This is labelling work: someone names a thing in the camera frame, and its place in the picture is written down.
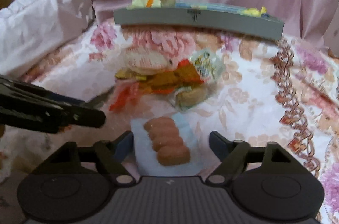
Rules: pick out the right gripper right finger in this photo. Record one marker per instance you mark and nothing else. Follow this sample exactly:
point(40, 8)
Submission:
point(232, 156)

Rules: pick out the pale pink quilt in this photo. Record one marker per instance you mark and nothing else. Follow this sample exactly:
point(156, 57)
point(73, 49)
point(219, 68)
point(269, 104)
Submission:
point(31, 29)

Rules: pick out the yellow white bread packet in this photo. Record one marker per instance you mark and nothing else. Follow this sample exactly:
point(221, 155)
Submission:
point(151, 4)

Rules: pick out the floral bed cover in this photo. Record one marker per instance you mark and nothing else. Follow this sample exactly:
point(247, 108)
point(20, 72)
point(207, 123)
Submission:
point(283, 93)

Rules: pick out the orange red biscuit packet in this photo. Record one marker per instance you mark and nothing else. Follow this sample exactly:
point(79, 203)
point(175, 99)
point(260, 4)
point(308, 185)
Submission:
point(129, 91)

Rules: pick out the white green jelly packet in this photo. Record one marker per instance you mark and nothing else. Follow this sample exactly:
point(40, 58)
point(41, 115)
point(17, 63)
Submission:
point(208, 65)

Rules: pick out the grey rectangular tray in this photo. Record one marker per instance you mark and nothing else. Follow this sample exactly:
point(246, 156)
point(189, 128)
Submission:
point(203, 15)

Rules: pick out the yellow wrapper in tray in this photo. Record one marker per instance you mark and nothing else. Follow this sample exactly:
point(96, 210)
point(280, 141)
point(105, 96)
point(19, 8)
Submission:
point(254, 12)

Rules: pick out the round bun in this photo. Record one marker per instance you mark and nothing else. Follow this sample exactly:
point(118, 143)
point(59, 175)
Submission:
point(146, 62)

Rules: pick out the clear sausage pack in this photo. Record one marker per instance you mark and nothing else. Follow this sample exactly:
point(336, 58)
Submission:
point(166, 146)

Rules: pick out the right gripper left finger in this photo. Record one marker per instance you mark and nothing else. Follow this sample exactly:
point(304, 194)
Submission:
point(111, 154)

